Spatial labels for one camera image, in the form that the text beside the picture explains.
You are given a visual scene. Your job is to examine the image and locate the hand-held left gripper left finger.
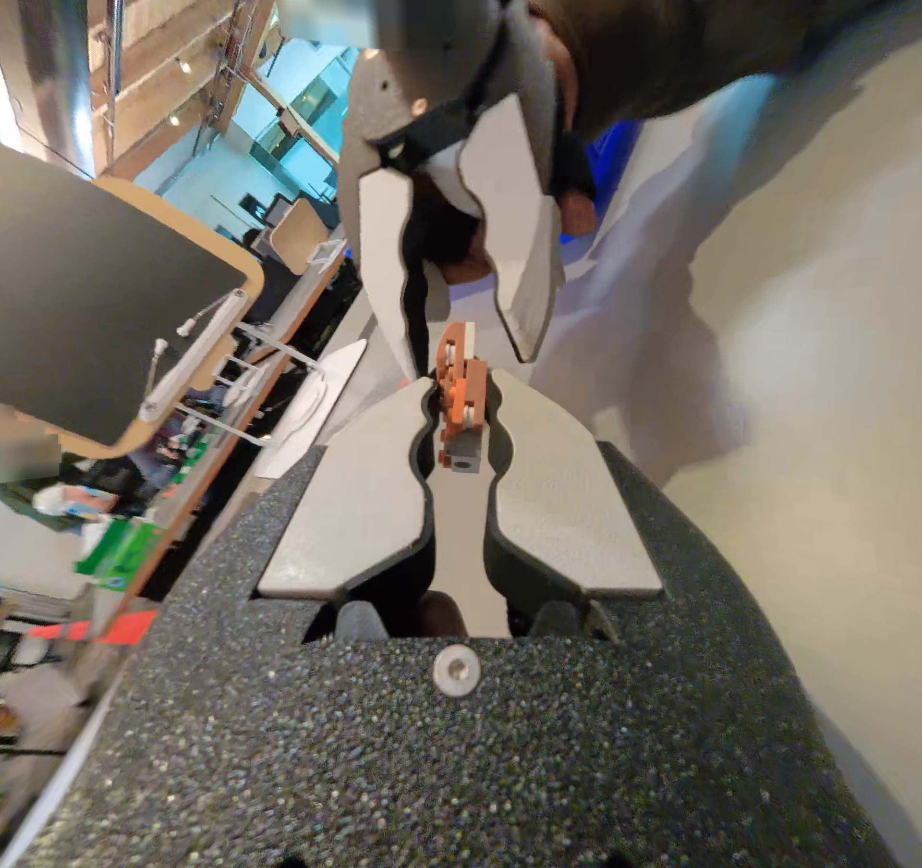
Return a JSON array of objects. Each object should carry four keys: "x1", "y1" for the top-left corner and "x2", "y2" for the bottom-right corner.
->
[{"x1": 255, "y1": 378, "x2": 438, "y2": 602}]

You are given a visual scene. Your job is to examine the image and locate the person's right forearm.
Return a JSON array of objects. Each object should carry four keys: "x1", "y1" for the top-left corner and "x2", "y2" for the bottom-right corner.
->
[{"x1": 504, "y1": 0, "x2": 922, "y2": 145}]

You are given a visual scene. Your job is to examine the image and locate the blue plastic object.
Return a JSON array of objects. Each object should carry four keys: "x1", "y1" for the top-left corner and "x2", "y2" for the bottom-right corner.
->
[{"x1": 562, "y1": 119, "x2": 644, "y2": 244}]

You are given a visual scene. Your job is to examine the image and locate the silver spiral air duct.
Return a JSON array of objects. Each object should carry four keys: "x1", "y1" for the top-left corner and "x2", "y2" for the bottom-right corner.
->
[{"x1": 14, "y1": 0, "x2": 95, "y2": 177}]

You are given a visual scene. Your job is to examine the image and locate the black panel with wooden rim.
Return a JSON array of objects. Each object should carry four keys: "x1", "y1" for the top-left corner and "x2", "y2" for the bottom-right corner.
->
[{"x1": 0, "y1": 144, "x2": 266, "y2": 460}]

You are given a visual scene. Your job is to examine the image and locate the long wooden-edged table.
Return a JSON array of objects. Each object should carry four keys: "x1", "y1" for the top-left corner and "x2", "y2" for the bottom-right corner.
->
[{"x1": 108, "y1": 248, "x2": 347, "y2": 617}]

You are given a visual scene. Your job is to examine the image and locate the white wire rack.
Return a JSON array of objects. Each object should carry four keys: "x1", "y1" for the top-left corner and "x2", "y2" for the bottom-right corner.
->
[{"x1": 173, "y1": 320, "x2": 325, "y2": 451}]

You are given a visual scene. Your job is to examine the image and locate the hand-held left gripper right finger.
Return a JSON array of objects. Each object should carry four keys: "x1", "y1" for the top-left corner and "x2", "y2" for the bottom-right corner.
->
[{"x1": 487, "y1": 368, "x2": 665, "y2": 601}]

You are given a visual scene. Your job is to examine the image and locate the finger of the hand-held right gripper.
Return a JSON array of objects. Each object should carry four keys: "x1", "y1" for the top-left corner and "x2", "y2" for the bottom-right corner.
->
[
  {"x1": 356, "y1": 166, "x2": 451, "y2": 381},
  {"x1": 456, "y1": 92, "x2": 568, "y2": 366}
]

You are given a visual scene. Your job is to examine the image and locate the orange brick plate assembly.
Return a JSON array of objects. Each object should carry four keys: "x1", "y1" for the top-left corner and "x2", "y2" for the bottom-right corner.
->
[{"x1": 434, "y1": 358, "x2": 491, "y2": 475}]

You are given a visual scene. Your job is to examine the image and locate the wooden chair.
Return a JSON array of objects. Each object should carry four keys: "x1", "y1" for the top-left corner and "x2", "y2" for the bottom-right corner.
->
[{"x1": 270, "y1": 198, "x2": 330, "y2": 276}]

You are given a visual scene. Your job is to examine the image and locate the grey desk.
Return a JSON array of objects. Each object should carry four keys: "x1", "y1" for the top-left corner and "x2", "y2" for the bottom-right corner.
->
[{"x1": 0, "y1": 47, "x2": 922, "y2": 868}]

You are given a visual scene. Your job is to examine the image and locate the white metal bracket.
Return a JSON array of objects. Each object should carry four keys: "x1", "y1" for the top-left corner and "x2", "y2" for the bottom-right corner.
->
[{"x1": 140, "y1": 290, "x2": 246, "y2": 422}]

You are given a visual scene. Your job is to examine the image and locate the white flat pad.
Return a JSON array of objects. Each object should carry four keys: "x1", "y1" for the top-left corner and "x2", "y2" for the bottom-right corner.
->
[{"x1": 255, "y1": 338, "x2": 368, "y2": 481}]

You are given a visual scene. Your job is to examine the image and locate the person's right hand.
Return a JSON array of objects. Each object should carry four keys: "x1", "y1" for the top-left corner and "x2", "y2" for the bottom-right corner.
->
[{"x1": 536, "y1": 18, "x2": 600, "y2": 236}]

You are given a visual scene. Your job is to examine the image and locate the green box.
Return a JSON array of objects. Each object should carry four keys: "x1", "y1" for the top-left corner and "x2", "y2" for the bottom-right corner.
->
[{"x1": 75, "y1": 518, "x2": 163, "y2": 593}]

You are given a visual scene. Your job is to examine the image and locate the red floor tape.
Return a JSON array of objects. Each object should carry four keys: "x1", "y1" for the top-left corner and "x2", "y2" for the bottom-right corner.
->
[{"x1": 27, "y1": 609, "x2": 158, "y2": 646}]

